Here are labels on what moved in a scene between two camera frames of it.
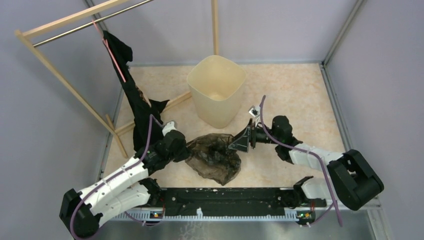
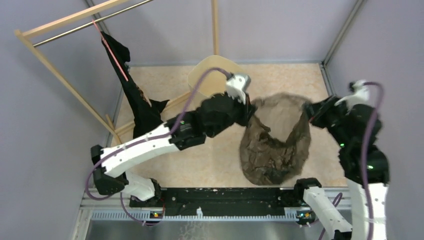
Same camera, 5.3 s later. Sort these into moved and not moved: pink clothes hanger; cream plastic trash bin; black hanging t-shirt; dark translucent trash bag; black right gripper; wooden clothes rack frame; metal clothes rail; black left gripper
Moved: black left gripper; dark translucent trash bag; black right gripper
Not moved: black hanging t-shirt; metal clothes rail; wooden clothes rack frame; cream plastic trash bin; pink clothes hanger
